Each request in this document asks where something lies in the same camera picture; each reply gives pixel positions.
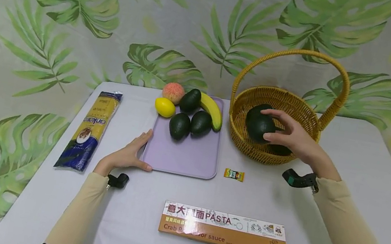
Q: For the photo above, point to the purple plastic tray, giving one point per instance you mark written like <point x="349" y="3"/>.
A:
<point x="182" y="154"/>

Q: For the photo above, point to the person's right index finger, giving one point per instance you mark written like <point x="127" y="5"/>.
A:
<point x="275" y="113"/>

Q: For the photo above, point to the yellow lemon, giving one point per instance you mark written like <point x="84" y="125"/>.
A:
<point x="164" y="107"/>

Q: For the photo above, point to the long orange pasta box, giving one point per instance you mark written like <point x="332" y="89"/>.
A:
<point x="223" y="230"/>

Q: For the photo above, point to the small yellow candy packet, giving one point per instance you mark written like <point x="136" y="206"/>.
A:
<point x="234" y="174"/>

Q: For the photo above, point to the person's left thumb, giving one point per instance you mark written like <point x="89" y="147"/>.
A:
<point x="142" y="166"/>

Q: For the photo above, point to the pink peach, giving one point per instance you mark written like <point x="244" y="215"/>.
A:
<point x="173" y="92"/>

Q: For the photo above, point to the dark green avocado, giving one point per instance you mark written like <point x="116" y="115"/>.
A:
<point x="179" y="126"/>
<point x="201" y="123"/>
<point x="259" y="124"/>
<point x="190" y="100"/>

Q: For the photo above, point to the person's right thumb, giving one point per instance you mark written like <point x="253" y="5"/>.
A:
<point x="274" y="138"/>

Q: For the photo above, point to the person's left index finger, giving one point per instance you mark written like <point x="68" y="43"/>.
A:
<point x="144" y="139"/>

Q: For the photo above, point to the person's left hand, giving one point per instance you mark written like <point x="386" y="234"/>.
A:
<point x="122" y="157"/>

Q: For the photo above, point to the person's left forearm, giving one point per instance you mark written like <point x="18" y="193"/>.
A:
<point x="78" y="219"/>

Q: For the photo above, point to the black wrist band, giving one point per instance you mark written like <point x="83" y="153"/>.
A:
<point x="299" y="180"/>
<point x="118" y="181"/>

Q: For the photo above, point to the yellow banana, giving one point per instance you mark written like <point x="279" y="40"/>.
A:
<point x="213" y="110"/>

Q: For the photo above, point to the blue and yellow spaghetti bag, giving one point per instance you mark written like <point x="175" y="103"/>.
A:
<point x="91" y="130"/>

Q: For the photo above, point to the person's right hand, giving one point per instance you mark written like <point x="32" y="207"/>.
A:
<point x="300" y="142"/>

